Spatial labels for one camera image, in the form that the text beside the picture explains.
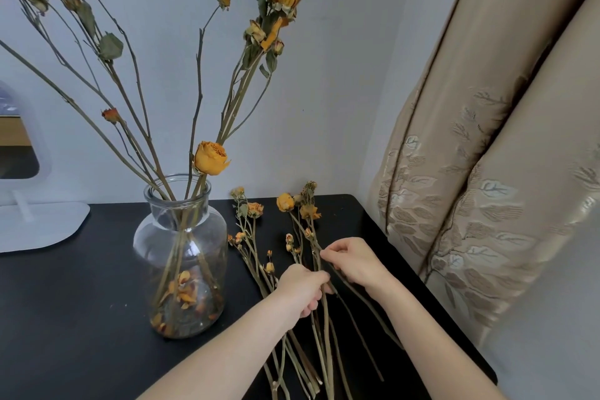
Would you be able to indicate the white standing mirror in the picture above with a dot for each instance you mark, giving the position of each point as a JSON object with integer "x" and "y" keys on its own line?
{"x": 42, "y": 226}

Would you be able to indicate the person's left forearm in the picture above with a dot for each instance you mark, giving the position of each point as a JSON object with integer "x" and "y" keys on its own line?
{"x": 225, "y": 357}

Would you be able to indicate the person's right hand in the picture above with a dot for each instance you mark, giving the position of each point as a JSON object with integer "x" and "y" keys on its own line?
{"x": 361, "y": 266}

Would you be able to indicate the black table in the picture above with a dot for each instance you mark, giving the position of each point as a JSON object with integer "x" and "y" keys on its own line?
{"x": 70, "y": 320}

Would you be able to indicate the pile of dried orange petals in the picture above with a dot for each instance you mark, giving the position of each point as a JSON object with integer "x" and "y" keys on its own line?
{"x": 185, "y": 294}

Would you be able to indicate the person's right forearm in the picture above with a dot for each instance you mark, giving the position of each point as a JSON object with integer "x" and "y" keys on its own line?
{"x": 436, "y": 348}

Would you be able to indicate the clear glass vase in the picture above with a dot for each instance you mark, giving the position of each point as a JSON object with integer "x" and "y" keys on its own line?
{"x": 154, "y": 235}

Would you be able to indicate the round yellow dried flower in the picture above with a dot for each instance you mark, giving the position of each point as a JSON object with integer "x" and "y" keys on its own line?
{"x": 211, "y": 158}

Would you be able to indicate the beige embroidered curtain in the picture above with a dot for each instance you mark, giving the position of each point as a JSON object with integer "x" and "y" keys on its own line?
{"x": 492, "y": 156}

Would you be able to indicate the person's left hand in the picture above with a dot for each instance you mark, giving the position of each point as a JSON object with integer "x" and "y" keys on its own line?
{"x": 302, "y": 289}

